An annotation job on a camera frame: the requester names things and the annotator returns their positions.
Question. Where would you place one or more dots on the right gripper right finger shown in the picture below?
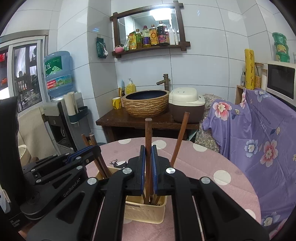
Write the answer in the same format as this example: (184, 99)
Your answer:
(201, 209)

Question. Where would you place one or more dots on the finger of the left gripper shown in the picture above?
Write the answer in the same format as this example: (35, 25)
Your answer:
(71, 176)
(80, 156)

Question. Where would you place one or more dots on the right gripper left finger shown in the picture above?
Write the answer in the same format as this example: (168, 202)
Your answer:
(95, 210)

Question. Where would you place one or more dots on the brown wooden chopstick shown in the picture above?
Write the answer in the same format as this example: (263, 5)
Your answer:
(90, 147)
(99, 161)
(148, 146)
(180, 138)

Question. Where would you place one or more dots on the water dispenser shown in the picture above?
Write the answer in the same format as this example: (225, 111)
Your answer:
(67, 130)

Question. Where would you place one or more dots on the cream electric pot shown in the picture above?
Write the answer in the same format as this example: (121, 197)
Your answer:
(25, 156)

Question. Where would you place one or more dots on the cream plastic utensil holder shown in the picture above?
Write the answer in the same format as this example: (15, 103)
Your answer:
(136, 210)

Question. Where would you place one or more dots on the paper cup stack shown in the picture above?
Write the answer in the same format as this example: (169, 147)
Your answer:
(70, 103)

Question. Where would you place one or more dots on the dark wooden sink counter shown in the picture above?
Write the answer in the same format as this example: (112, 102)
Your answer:
(118, 125)

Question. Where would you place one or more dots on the pink polka dot tablecloth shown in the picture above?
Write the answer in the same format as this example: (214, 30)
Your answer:
(194, 161)

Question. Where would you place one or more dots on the yellow mug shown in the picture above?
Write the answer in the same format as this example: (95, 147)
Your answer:
(116, 103)

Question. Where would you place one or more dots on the blue water jug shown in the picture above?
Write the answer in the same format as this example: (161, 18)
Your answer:
(58, 75)

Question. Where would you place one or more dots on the purple floral cloth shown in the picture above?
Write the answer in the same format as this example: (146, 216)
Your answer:
(258, 136)

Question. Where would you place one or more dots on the woven basin sink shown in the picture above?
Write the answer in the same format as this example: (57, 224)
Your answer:
(147, 103)

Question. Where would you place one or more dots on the yellow soap dispenser bottle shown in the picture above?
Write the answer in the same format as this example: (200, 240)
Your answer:
(130, 88)

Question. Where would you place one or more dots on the white rice cooker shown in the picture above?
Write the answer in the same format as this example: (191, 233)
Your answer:
(186, 99)

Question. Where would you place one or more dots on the bronze faucet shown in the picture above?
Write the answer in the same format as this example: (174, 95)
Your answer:
(166, 82)

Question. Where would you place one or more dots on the white microwave oven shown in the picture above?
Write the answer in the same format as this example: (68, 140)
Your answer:
(281, 80)

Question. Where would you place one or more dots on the dark soy sauce bottle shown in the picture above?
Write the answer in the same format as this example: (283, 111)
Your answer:
(162, 34)

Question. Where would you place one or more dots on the yellow oil bottle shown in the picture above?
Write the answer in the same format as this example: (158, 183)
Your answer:
(153, 35)

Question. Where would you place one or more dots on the yellow wrap roll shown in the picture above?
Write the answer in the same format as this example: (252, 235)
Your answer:
(249, 69)

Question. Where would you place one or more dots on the wooden framed mirror shelf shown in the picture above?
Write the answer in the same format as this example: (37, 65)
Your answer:
(131, 28)

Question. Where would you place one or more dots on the green instant noodle cups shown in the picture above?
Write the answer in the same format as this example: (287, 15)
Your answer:
(281, 47)

